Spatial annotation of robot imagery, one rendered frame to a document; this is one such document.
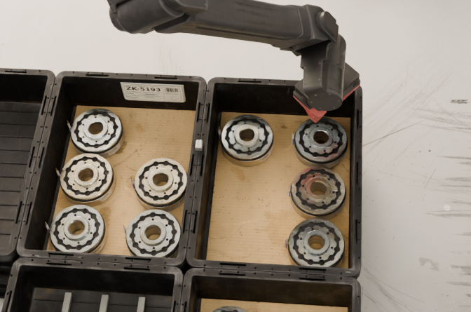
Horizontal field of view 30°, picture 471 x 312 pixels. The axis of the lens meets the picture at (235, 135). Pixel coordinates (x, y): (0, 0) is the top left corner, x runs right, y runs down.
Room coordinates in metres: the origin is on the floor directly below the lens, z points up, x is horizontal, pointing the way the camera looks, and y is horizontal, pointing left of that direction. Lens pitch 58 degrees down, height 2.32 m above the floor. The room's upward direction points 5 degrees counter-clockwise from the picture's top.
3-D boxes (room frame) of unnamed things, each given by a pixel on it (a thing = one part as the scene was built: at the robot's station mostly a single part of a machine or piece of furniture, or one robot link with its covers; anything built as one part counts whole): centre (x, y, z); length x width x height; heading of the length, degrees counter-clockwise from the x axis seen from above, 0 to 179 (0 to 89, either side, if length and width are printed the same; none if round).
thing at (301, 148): (0.88, -0.16, 0.86); 0.10 x 0.10 x 0.01
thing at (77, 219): (0.73, 0.31, 0.86); 0.05 x 0.05 x 0.01
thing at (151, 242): (0.71, 0.17, 0.86); 0.05 x 0.05 x 0.01
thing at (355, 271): (0.78, -0.07, 0.92); 0.40 x 0.30 x 0.02; 171
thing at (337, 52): (0.88, -0.17, 1.13); 0.07 x 0.06 x 0.07; 169
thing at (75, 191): (0.84, 0.29, 0.86); 0.10 x 0.10 x 0.01
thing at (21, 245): (0.83, 0.22, 0.92); 0.40 x 0.30 x 0.02; 171
